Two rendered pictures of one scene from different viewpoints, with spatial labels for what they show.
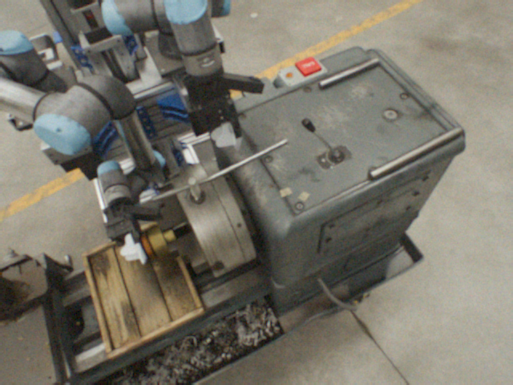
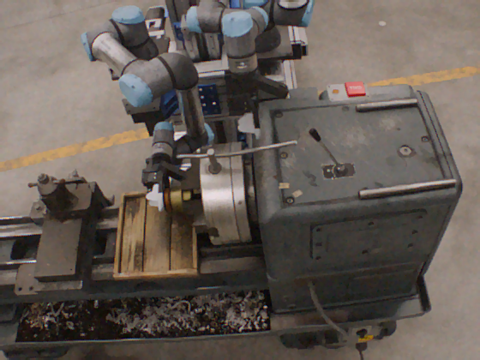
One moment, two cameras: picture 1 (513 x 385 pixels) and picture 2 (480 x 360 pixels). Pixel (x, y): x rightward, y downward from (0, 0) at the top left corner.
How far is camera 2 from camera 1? 0.54 m
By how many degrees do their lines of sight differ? 14
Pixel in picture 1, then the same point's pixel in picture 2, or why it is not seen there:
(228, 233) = (228, 206)
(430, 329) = not seen: outside the picture
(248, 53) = (363, 59)
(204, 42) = (243, 51)
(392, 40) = not seen: outside the picture
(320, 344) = not seen: outside the picture
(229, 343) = (216, 319)
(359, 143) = (365, 166)
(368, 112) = (387, 143)
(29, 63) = (136, 32)
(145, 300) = (155, 247)
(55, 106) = (137, 69)
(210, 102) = (239, 94)
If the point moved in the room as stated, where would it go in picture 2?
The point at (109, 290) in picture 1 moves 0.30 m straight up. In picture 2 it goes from (131, 229) to (104, 181)
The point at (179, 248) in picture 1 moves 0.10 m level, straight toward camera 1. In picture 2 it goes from (189, 207) to (195, 235)
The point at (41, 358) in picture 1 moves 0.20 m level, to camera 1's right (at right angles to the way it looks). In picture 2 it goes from (69, 254) to (117, 268)
